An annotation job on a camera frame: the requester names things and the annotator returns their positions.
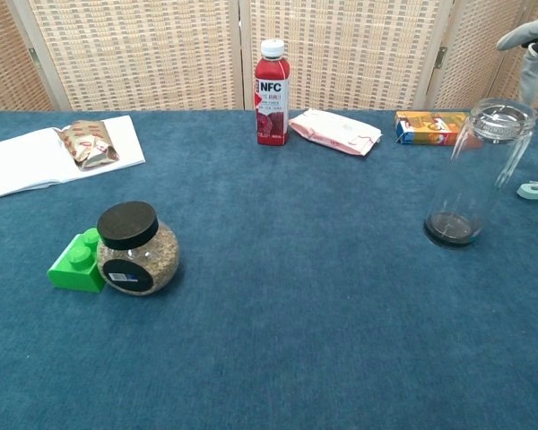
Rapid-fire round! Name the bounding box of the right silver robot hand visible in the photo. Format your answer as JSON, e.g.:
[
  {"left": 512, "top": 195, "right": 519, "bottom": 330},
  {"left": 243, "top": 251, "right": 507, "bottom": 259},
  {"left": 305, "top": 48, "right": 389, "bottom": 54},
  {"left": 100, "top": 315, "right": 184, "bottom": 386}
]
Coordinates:
[{"left": 496, "top": 16, "right": 538, "bottom": 108}]

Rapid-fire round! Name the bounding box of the clear glass jar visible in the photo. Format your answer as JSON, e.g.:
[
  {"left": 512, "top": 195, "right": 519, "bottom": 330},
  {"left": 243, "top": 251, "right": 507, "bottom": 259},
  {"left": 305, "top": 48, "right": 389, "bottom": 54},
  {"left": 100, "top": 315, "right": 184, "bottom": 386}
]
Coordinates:
[{"left": 423, "top": 97, "right": 538, "bottom": 250}]

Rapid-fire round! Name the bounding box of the orange snack box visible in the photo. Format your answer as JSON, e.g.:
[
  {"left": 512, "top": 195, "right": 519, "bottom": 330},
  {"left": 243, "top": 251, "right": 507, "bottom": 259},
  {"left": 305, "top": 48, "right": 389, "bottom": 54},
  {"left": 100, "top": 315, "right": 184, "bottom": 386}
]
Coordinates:
[{"left": 394, "top": 110, "right": 481, "bottom": 148}]

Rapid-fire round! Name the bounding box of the pink wet wipes pack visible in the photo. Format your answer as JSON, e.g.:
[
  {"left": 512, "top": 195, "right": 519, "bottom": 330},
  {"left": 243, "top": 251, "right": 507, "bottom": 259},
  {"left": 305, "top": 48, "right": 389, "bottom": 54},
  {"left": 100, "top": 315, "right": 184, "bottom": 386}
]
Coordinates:
[{"left": 288, "top": 108, "right": 384, "bottom": 157}]

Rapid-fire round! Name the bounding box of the red NFC juice bottle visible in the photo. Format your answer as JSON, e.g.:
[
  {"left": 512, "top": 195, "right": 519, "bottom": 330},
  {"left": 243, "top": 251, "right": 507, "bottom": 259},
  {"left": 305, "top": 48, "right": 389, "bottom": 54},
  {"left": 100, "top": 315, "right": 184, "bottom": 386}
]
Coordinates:
[{"left": 254, "top": 39, "right": 291, "bottom": 147}]

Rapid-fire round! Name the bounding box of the blue tablecloth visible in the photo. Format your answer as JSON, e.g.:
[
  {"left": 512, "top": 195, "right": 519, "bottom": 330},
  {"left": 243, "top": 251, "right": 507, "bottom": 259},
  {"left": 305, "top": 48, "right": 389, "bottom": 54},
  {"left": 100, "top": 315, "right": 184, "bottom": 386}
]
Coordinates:
[{"left": 0, "top": 108, "right": 538, "bottom": 430}]

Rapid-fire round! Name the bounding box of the glass jar with black lid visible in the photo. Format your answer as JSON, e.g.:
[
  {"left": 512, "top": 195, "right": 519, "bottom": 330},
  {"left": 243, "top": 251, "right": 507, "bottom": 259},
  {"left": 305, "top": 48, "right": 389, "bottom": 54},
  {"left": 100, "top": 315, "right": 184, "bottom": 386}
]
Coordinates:
[{"left": 96, "top": 201, "right": 181, "bottom": 297}]

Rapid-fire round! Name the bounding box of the snack packet with red lips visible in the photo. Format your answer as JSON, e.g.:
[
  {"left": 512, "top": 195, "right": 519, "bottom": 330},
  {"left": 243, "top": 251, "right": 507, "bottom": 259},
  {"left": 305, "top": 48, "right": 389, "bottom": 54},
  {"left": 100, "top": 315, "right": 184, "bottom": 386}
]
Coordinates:
[{"left": 56, "top": 119, "right": 120, "bottom": 170}]

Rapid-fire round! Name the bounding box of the green toy brick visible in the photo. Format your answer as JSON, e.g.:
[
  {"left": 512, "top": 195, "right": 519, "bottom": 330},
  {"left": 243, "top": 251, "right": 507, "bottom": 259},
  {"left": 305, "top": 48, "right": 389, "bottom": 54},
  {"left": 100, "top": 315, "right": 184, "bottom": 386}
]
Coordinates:
[{"left": 47, "top": 227, "right": 107, "bottom": 294}]

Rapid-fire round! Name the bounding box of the white open notebook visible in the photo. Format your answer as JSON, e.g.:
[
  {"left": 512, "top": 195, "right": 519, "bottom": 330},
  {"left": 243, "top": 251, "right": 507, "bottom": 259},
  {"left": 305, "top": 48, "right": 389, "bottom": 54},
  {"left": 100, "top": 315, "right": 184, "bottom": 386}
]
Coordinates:
[{"left": 0, "top": 115, "right": 147, "bottom": 203}]

